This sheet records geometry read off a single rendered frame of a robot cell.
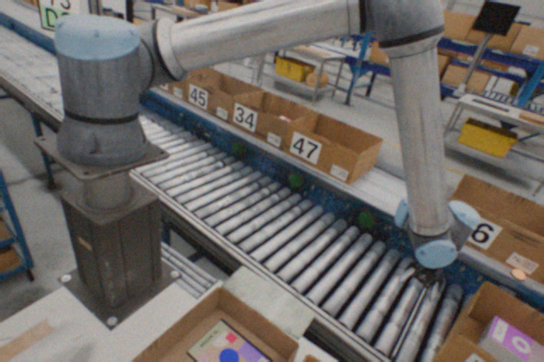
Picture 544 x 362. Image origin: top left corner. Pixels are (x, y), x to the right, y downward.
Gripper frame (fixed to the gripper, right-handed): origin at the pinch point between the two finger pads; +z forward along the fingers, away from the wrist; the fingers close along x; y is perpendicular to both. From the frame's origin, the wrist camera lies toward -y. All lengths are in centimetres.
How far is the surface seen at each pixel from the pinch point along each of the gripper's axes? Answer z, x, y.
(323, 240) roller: 5.3, -38.2, -2.3
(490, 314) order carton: -1.1, 23.1, -7.8
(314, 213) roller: 5, -51, -16
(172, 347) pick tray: 4, -44, 68
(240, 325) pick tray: 4, -35, 51
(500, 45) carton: -64, -47, -481
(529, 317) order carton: -8.7, 30.9, -7.0
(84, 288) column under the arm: 4, -77, 75
